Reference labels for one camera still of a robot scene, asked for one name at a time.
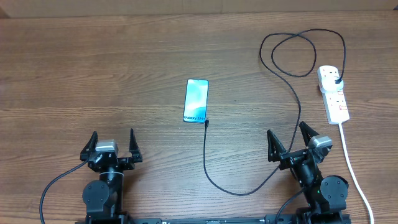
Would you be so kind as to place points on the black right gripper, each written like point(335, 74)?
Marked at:
point(275, 152)

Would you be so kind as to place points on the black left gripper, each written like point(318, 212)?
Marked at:
point(127, 163)

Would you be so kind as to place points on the smartphone with blue screen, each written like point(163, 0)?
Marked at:
point(196, 99)

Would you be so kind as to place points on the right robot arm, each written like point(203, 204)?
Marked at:
point(325, 196)

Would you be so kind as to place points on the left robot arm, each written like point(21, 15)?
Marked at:
point(104, 197)

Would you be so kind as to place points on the white power strip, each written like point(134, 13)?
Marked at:
point(334, 102)

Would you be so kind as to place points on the white USB wall charger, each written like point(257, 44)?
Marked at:
point(330, 84)

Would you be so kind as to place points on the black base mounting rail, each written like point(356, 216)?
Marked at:
point(211, 220)

